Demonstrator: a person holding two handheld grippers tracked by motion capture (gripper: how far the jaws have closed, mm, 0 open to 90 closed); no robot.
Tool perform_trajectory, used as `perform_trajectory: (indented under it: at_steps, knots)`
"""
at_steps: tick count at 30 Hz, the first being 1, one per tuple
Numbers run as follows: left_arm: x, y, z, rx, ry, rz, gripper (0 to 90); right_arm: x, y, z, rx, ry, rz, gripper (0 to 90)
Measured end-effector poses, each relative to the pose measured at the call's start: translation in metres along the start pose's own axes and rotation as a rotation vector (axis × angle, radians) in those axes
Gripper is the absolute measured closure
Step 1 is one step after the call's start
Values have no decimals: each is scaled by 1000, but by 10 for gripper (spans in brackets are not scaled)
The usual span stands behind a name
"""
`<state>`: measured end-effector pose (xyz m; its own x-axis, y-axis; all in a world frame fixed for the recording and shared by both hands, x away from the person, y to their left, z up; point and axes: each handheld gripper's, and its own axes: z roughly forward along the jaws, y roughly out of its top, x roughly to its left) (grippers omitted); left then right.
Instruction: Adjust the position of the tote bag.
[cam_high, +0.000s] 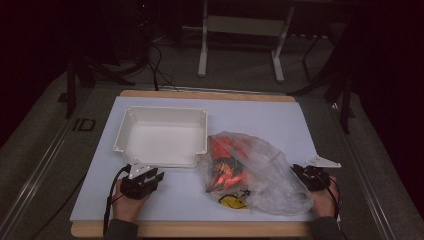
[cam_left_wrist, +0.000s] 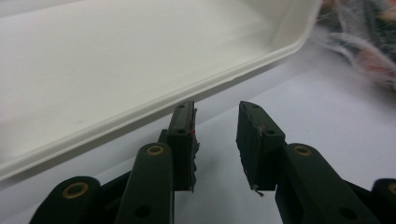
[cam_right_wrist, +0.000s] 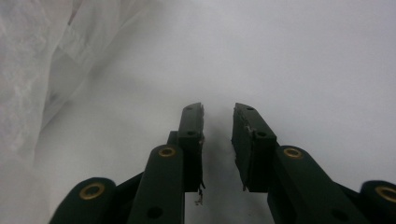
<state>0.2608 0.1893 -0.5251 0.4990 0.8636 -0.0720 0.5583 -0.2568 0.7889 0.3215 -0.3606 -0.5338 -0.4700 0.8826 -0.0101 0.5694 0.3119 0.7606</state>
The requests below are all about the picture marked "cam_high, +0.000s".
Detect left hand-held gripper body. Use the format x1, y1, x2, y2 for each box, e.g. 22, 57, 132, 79
120, 159, 157, 200

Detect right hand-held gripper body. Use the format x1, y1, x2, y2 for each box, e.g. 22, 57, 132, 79
299, 154, 342, 192

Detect clear plastic bag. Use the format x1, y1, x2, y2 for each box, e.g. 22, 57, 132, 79
197, 130, 315, 216

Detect red snack packet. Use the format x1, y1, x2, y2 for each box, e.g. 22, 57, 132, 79
205, 135, 250, 194

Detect person's left hand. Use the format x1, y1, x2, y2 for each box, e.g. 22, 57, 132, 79
111, 184, 151, 224

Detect person's right hand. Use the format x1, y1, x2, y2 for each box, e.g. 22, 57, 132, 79
309, 176, 338, 219

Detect white plastic tray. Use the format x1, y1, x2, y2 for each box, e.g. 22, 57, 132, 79
113, 105, 209, 169

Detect white table mat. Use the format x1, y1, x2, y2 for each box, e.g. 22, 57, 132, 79
69, 95, 322, 223

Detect yellow snack packet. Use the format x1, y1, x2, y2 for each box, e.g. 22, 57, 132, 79
218, 191, 250, 210

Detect black metal stand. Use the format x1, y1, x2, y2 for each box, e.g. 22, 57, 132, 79
64, 54, 136, 120
287, 23, 355, 135

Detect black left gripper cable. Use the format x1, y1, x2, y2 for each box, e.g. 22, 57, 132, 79
102, 163, 133, 236

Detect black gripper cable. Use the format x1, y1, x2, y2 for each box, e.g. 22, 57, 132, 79
319, 175, 342, 222
102, 163, 133, 236

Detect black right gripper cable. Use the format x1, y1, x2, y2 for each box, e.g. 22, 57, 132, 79
319, 175, 342, 222

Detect black floor cables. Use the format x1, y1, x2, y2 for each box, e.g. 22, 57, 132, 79
145, 42, 180, 93

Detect white desk frame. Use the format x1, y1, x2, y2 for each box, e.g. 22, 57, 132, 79
197, 0, 296, 84

